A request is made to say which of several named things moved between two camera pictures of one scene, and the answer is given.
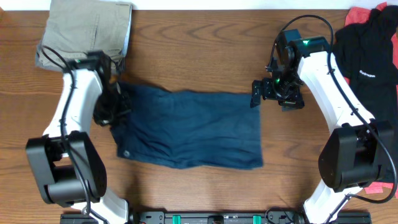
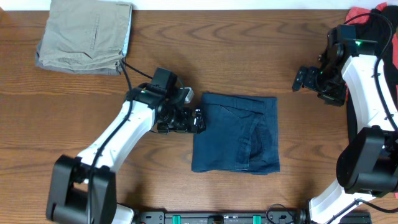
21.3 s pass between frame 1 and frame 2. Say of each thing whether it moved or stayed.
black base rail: stayed
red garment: stayed
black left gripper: moved
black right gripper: moved
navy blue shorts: moved
